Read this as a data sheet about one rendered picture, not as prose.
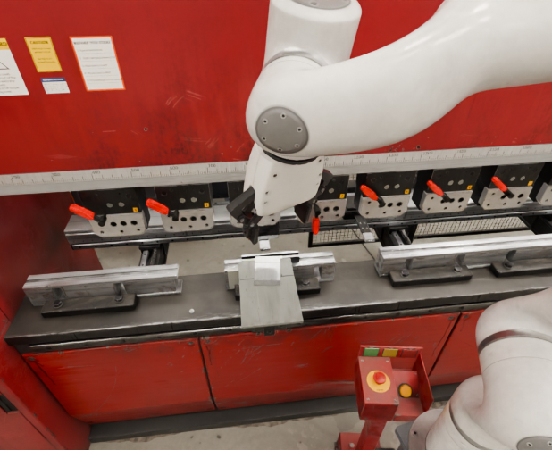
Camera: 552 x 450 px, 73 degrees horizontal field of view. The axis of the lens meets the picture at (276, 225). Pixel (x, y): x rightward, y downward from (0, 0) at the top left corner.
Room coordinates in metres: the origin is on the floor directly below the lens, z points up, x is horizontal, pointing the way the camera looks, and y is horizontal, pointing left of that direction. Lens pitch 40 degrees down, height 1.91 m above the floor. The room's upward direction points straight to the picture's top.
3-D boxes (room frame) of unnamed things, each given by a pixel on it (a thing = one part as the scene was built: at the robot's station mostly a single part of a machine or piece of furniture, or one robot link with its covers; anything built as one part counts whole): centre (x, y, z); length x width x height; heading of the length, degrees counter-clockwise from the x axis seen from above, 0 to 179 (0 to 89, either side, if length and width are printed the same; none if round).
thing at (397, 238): (1.37, -0.51, 0.81); 0.64 x 0.08 x 0.14; 6
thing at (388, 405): (0.59, -0.37, 0.75); 0.20 x 0.16 x 0.18; 88
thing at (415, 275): (0.93, -0.57, 0.89); 0.30 x 0.05 x 0.03; 96
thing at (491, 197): (1.01, -0.73, 1.26); 0.15 x 0.09 x 0.17; 96
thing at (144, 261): (1.25, 0.53, 0.81); 0.64 x 0.08 x 0.14; 6
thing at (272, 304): (0.77, 0.02, 1.00); 0.26 x 0.18 x 0.01; 6
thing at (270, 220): (0.92, 0.07, 1.26); 0.15 x 0.09 x 0.17; 96
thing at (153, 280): (0.86, 0.59, 0.92); 0.50 x 0.06 x 0.10; 96
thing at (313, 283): (0.87, -0.01, 0.89); 0.30 x 0.05 x 0.03; 96
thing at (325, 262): (0.93, -0.01, 0.92); 0.39 x 0.06 x 0.10; 96
